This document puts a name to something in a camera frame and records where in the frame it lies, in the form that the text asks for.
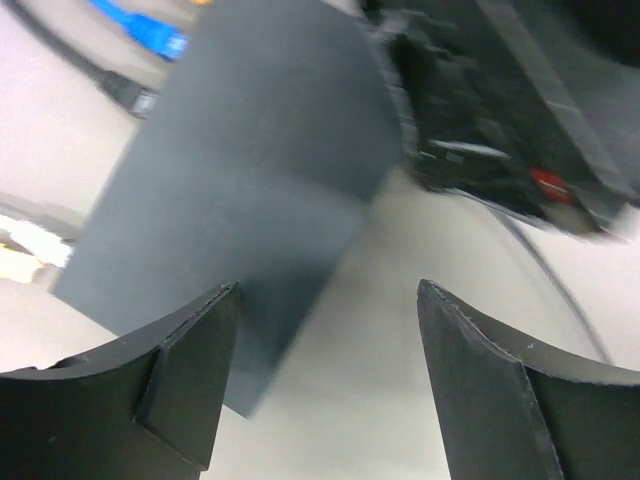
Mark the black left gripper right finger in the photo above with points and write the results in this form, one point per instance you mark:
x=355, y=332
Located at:
x=511, y=406

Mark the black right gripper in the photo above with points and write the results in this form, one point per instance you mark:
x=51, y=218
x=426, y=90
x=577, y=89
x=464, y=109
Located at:
x=522, y=105

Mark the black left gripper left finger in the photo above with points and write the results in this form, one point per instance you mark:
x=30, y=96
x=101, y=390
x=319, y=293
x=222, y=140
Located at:
x=143, y=406

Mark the dark grey network switch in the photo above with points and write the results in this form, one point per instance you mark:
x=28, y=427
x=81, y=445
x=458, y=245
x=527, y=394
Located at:
x=257, y=165

